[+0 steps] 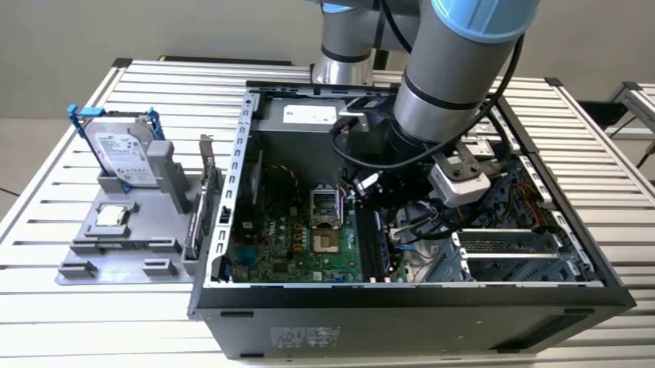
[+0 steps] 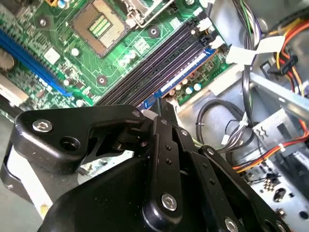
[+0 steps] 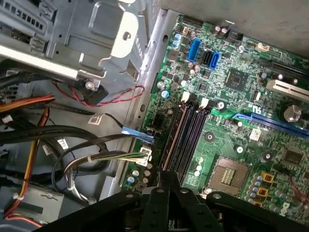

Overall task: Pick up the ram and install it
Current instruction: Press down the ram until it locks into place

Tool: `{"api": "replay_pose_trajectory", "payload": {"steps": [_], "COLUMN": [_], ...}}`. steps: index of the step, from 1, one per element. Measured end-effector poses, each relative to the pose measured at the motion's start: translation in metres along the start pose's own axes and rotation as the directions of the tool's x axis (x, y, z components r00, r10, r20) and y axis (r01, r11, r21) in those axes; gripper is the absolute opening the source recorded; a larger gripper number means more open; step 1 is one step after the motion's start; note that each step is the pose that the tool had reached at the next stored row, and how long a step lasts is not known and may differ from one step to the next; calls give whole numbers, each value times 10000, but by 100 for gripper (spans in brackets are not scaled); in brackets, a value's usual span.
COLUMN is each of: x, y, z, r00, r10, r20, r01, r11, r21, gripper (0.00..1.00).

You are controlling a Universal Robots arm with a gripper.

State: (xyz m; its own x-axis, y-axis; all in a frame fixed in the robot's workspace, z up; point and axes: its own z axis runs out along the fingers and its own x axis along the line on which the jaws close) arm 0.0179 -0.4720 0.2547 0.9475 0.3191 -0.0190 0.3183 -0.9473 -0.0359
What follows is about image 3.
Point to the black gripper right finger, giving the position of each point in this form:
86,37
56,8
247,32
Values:
193,212

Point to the round silver coin battery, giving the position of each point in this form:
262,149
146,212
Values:
292,113

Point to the RAM slot with black clips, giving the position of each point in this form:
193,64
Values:
192,145

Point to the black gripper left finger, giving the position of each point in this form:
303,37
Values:
154,212

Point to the blue expansion slot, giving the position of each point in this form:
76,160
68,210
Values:
277,122

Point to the black square chipset chip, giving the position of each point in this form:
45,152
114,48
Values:
236,79

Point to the green motherboard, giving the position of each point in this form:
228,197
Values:
229,145

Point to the black PC case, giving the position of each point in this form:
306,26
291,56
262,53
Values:
253,17

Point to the RAM slot with white clips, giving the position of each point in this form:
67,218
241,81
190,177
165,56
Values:
184,145
169,142

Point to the white expansion slot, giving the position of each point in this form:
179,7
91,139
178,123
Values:
289,89

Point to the CPU socket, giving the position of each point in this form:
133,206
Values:
229,176

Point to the black expansion slot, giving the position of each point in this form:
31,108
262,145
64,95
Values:
289,68

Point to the grey metal disk bay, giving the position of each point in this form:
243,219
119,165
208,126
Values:
96,36

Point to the RAM stick with blue label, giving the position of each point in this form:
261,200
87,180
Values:
175,136

